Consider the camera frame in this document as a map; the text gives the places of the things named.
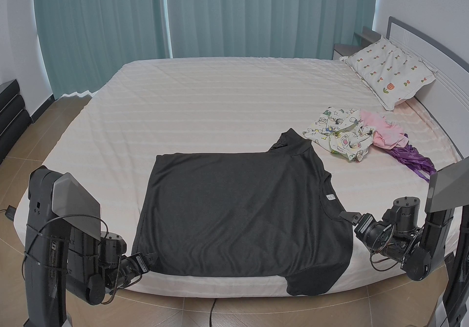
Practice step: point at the black chest of drawers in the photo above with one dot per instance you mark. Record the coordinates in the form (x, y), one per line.
(11, 117)

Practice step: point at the blue-green curtain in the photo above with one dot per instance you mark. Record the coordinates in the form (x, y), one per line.
(274, 3)
(102, 18)

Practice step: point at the pink garment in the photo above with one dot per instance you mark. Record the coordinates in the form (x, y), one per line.
(388, 131)

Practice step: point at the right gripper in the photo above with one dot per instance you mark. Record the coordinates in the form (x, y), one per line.
(370, 230)

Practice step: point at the bed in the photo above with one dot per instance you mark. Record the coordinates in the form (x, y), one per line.
(220, 106)

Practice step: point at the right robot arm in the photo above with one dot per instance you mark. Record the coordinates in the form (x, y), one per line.
(406, 215)

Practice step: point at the purple garment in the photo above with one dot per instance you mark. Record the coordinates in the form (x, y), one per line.
(414, 160)

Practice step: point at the white printed pyjama top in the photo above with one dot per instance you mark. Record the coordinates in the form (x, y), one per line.
(340, 135)

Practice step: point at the white printed pillow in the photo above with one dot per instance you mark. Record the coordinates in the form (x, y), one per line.
(390, 71)

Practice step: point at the black power adapter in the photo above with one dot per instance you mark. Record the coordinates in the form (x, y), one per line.
(9, 212)

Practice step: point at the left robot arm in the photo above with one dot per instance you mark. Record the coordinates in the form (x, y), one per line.
(69, 201)

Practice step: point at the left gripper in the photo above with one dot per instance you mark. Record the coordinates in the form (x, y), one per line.
(137, 265)

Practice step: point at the black T-shirt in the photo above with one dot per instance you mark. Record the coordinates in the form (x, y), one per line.
(238, 215)

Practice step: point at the grey bedside table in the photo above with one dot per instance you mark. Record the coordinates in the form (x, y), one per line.
(346, 51)

